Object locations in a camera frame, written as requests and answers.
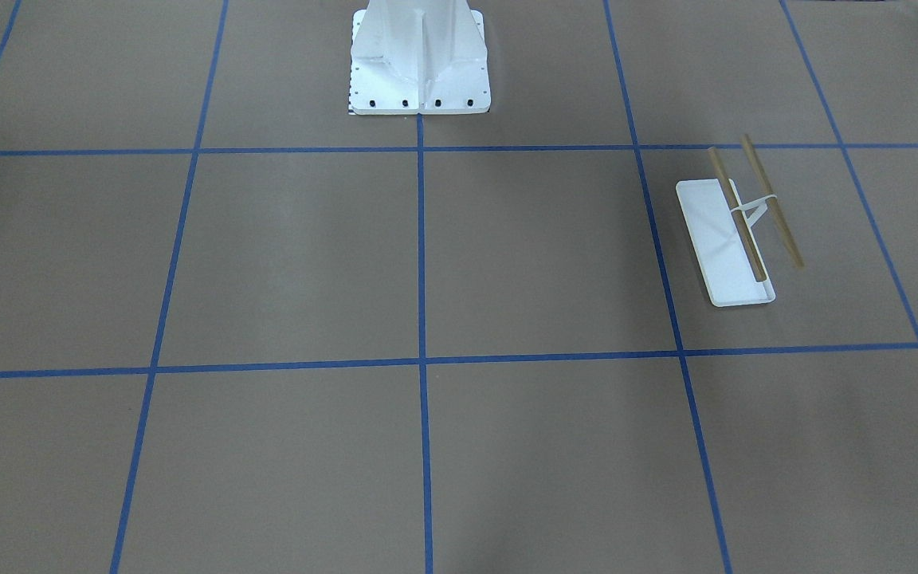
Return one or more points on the white towel rack base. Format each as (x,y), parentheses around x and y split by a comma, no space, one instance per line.
(719,251)

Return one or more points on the front wooden rack bar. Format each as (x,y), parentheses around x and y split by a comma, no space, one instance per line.
(737,215)

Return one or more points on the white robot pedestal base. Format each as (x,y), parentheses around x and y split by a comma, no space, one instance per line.
(418,57)

